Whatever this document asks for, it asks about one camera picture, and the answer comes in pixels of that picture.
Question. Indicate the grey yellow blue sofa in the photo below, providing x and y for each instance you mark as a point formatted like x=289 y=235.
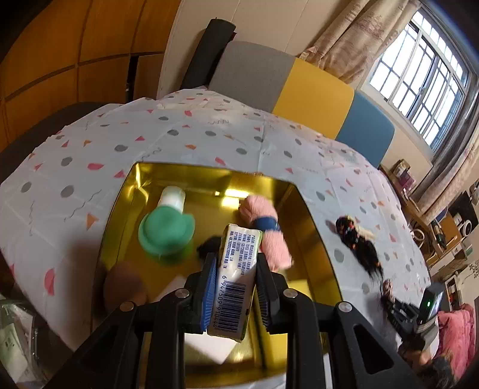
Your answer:
x=310 y=89

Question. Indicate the black bolster cushion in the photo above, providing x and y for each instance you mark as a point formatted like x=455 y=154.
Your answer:
x=209 y=52

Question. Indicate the black-haired doll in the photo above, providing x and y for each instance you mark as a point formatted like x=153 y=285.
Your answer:
x=361 y=250

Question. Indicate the purple box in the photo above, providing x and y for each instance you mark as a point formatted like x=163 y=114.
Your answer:
x=406 y=179

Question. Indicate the green white plush toy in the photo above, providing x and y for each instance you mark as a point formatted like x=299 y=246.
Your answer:
x=164 y=228

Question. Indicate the wooden side desk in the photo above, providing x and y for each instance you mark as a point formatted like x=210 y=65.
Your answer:
x=417 y=217

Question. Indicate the beige box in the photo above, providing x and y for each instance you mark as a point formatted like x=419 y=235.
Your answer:
x=397 y=168

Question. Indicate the gold tin box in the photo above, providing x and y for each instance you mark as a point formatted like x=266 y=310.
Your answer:
x=209 y=183

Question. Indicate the dark grey striped sock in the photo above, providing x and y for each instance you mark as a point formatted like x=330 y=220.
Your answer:
x=209 y=245

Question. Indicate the pink fluffy sock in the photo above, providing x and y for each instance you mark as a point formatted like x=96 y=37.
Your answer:
x=273 y=247

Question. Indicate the patterned white tablecloth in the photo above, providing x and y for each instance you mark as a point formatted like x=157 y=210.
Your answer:
x=112 y=123

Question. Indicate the barred window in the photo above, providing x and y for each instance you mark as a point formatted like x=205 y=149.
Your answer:
x=419 y=74

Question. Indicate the green white tissue packet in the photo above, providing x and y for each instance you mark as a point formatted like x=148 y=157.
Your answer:
x=235 y=269

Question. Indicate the beige patterned curtain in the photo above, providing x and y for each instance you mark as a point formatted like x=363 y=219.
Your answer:
x=449 y=168
x=355 y=37

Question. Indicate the black monitor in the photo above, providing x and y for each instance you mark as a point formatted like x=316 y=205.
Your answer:
x=460 y=205

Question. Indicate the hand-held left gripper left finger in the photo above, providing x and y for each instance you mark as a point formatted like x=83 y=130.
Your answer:
x=209 y=291

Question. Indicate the wooden wardrobe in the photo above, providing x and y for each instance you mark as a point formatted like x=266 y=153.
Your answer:
x=75 y=37

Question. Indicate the clear plastic bag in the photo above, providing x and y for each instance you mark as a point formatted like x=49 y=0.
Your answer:
x=15 y=336

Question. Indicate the white round fan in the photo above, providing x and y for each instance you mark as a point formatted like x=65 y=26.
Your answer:
x=467 y=227

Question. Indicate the person's pink clothing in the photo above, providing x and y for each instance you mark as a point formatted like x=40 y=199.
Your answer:
x=454 y=333

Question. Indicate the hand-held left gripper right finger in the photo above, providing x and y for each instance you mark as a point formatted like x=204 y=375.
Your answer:
x=264 y=295

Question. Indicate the brown plush ball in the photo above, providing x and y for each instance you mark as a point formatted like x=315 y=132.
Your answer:
x=123 y=286

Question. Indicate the person's right hand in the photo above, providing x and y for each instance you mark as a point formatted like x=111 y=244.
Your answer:
x=413 y=355

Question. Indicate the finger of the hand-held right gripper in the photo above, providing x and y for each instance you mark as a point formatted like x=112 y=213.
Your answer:
x=396 y=312

